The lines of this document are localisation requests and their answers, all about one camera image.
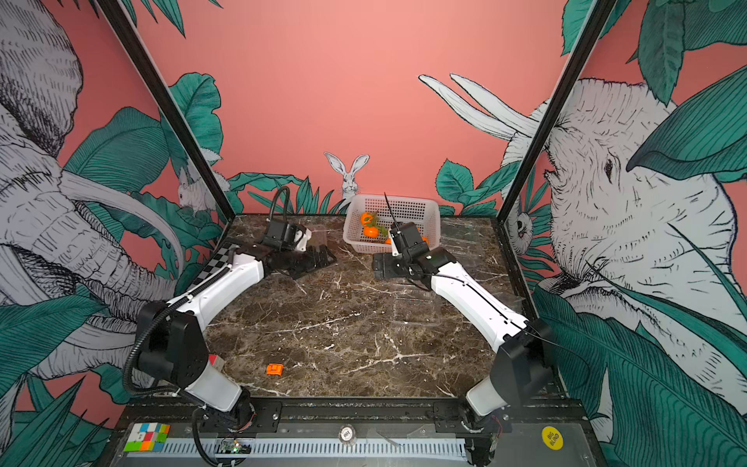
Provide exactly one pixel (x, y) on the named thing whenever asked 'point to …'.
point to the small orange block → (274, 369)
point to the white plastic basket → (388, 209)
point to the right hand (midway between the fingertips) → (385, 259)
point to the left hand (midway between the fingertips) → (329, 259)
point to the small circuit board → (232, 447)
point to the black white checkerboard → (217, 262)
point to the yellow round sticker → (552, 438)
